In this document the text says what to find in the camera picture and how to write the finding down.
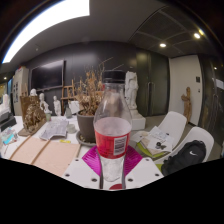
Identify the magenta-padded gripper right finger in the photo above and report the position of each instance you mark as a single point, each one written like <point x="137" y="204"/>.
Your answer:
<point x="141" y="170"/>

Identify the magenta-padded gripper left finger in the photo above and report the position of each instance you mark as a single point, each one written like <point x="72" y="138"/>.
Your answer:
<point x="81" y="170"/>

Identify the clear red-labelled plastic bottle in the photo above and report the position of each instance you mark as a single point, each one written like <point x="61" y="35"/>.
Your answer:
<point x="111" y="140"/>

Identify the green seat cushion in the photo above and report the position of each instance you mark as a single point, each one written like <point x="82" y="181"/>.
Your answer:
<point x="142" y="150"/>

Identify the grey plant saucer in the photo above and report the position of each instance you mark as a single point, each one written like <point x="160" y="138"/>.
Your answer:
<point x="85" y="142"/>

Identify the plywood drawing board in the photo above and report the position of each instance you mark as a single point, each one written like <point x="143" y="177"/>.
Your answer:
<point x="53" y="155"/>

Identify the stack of papers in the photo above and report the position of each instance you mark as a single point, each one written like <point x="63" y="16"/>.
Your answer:
<point x="153" y="140"/>

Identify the yellow strip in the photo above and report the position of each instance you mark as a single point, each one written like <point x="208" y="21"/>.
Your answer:
<point x="65" y="141"/>

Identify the small grey cup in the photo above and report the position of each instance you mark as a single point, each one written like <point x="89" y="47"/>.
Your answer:
<point x="71" y="128"/>

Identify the dried plant in grey pot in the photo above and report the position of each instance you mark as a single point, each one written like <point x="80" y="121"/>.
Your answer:
<point x="86" y="125"/>

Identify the black backpack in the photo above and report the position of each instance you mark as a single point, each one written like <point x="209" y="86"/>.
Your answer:
<point x="185" y="156"/>

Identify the crumpled printed paper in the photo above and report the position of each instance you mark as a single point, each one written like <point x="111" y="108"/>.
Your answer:
<point x="55" y="129"/>

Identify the small white plaster figurine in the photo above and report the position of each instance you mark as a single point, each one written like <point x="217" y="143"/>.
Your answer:
<point x="57" y="106"/>

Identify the golden brown carved sculpture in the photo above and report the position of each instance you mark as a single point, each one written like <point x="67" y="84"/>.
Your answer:
<point x="33" y="116"/>

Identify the wooden easel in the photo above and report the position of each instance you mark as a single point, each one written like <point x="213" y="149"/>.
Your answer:
<point x="68" y="93"/>

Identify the brown wooden figure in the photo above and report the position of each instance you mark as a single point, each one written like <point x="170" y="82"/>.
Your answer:
<point x="186" y="103"/>

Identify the colourful packets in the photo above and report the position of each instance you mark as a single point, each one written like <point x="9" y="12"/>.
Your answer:
<point x="8" y="136"/>

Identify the tall white plaster statue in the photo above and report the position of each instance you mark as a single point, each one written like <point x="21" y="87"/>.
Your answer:
<point x="131" y="90"/>

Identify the black box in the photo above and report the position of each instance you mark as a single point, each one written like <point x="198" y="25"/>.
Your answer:
<point x="6" y="121"/>

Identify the white plaster head bust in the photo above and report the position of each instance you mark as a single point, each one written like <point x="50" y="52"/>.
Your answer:
<point x="33" y="92"/>

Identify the white cabinet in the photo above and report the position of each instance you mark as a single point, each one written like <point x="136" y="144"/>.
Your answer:
<point x="20" y="88"/>

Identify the round ceiling spotlight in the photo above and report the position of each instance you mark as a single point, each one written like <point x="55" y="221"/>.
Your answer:
<point x="162" y="45"/>
<point x="197" y="35"/>

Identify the long ceiling light strip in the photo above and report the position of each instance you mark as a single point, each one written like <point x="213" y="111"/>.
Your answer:
<point x="43" y="23"/>

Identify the black wall screen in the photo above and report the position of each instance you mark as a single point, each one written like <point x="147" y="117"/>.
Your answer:
<point x="48" y="75"/>

